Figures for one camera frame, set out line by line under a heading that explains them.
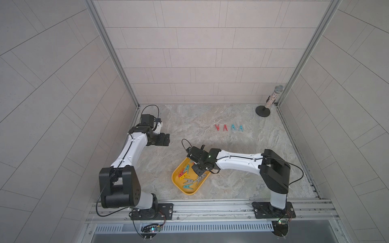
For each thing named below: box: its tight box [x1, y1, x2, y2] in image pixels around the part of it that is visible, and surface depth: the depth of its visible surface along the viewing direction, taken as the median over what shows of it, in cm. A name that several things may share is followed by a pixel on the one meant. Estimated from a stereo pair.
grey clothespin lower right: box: [195, 173, 207, 186], surface depth 81 cm
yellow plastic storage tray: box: [171, 156, 211, 196], surface depth 81 cm
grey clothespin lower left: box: [183, 178, 199, 185], surface depth 80 cm
